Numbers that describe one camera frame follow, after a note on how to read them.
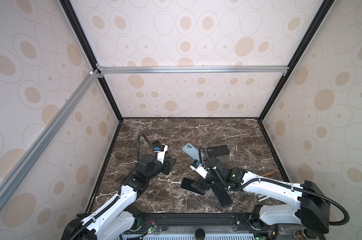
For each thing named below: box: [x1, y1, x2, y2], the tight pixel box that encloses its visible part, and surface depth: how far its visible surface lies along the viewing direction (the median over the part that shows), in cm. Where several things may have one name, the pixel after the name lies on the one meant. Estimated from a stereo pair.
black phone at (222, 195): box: [211, 184, 233, 208], surface depth 83 cm
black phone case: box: [207, 145, 230, 158], surface depth 104 cm
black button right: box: [293, 228, 318, 240], surface depth 66 cm
